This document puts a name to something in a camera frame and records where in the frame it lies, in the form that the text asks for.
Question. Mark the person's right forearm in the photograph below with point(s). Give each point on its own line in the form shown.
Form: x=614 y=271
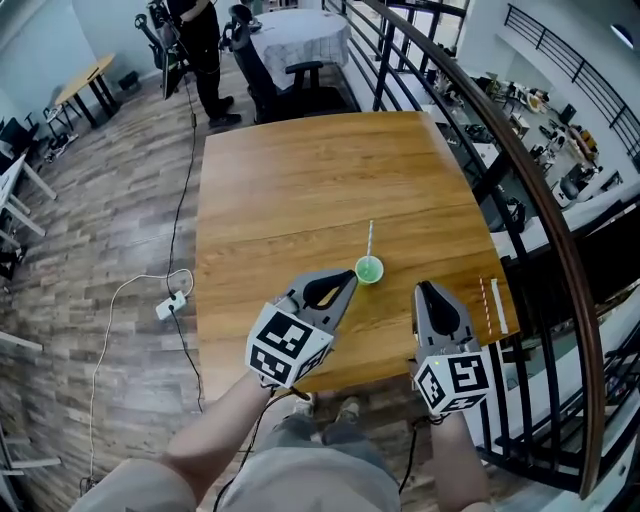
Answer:
x=460 y=465

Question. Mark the person's left shoe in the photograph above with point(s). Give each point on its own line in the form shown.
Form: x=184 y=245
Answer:
x=306 y=405

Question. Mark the black railing wooden handrail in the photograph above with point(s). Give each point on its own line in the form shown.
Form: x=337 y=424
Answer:
x=545 y=200

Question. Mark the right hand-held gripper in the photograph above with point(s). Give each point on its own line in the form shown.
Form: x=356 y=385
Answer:
x=452 y=382

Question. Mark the wooden table white legs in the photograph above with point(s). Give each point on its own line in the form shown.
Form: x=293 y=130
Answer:
x=310 y=190

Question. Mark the green paper cup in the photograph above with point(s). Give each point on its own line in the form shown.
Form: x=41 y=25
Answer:
x=369 y=272

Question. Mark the person's beige shorts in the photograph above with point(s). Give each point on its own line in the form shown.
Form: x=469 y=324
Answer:
x=310 y=475

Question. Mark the white desk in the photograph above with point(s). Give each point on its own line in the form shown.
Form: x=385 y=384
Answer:
x=12 y=190

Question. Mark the black high-back office chair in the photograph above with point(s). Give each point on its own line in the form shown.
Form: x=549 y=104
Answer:
x=260 y=75

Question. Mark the person's shoe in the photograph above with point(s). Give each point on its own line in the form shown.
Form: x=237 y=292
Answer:
x=349 y=410
x=306 y=405

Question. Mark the black balcony railing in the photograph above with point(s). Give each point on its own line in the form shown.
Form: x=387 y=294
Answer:
x=585 y=65

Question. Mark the blue striped paper straw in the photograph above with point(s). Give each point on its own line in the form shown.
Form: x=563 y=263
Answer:
x=370 y=240

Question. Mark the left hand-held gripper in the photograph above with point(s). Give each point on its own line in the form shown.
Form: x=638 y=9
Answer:
x=287 y=345

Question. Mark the dark oval hanging device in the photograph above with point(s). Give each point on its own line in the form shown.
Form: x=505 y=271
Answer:
x=170 y=65

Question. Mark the white wrapped straw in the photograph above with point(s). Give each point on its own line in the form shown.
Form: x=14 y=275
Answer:
x=499 y=306

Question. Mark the grey chair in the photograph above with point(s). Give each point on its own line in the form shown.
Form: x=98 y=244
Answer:
x=57 y=110

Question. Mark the small wooden side table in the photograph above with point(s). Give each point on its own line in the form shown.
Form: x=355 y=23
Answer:
x=85 y=79

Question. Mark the black chairs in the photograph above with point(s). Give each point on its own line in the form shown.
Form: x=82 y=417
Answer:
x=17 y=136

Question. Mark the black floor box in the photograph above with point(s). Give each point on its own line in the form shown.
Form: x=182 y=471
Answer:
x=129 y=81

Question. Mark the wall lamp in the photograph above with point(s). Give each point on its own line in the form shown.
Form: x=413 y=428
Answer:
x=622 y=35

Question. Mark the white power strip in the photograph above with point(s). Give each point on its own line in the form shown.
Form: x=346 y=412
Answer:
x=171 y=306

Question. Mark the person's right shoe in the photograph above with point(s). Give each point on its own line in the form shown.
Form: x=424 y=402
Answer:
x=349 y=410

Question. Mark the person's left forearm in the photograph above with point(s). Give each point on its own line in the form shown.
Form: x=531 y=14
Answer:
x=215 y=435

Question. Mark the round table checkered cloth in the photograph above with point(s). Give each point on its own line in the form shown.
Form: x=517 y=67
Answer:
x=310 y=37

